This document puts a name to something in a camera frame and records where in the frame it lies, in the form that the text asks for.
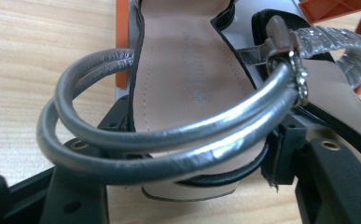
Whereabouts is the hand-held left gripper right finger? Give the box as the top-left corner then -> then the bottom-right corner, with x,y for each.
260,113 -> 361,224

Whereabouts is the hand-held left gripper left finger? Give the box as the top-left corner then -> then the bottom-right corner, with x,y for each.
39,96 -> 131,224

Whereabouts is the black silver heeled sandal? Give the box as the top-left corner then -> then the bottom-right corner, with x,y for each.
36,0 -> 310,203
252,8 -> 361,172

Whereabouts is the grey two-tier shoe rack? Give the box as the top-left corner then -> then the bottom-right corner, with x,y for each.
115,0 -> 361,98

